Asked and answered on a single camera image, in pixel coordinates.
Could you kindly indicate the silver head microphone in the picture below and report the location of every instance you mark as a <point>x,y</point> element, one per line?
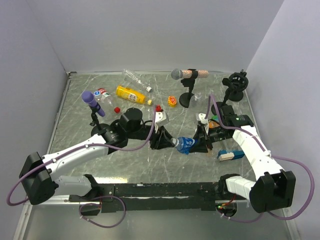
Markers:
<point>177,74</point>

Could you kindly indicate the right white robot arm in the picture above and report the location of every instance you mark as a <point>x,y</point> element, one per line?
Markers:
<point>273,187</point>

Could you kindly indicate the blue white loose cap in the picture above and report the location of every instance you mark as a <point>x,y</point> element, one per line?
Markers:
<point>97,94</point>

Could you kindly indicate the red label clear bottle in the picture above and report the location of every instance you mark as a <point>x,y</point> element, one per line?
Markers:
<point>107,103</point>

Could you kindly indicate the blue label clear bottle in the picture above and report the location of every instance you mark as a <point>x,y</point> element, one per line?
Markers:
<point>183,144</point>

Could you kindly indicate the clear bottle green-print white cap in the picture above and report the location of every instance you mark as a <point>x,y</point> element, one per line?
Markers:
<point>198,96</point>

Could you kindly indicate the purple microphone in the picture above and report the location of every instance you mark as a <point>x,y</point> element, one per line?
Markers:
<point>89,98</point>

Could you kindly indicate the yellow lemon drink bottle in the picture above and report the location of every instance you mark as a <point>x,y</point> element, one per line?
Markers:
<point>132,95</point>

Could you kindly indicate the yellow orange toy block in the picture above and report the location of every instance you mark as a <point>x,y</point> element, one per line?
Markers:
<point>172,102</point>

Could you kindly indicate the black clamp stand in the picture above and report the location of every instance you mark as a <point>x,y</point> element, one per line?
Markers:
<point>227,94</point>
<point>239,83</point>

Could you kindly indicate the colourful toy brick stack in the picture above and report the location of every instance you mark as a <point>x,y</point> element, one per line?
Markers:
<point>215,118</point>

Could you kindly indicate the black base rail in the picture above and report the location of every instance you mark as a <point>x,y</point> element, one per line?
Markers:
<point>156,196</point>

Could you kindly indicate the orange bottle red cap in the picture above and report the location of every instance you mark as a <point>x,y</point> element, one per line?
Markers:
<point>213,124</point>

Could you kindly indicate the black clamp stand front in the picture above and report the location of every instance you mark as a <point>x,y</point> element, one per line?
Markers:
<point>227,94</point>

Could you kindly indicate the black microphone stand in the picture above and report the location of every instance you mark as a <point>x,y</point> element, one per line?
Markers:
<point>185,98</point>

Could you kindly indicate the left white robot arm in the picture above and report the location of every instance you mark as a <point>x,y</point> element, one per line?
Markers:
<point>43,177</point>

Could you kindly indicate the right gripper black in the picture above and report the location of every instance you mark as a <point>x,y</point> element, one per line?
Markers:
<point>200,144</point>

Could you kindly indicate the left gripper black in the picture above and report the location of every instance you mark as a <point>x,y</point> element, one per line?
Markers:
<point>161,140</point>

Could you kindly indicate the small red bottle cap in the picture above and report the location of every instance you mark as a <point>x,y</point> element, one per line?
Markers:
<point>117,110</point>

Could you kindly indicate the black clamp stand rear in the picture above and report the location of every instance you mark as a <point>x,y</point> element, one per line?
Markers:
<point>239,83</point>

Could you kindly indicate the blue beige toy brick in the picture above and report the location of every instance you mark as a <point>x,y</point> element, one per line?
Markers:
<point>224,155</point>

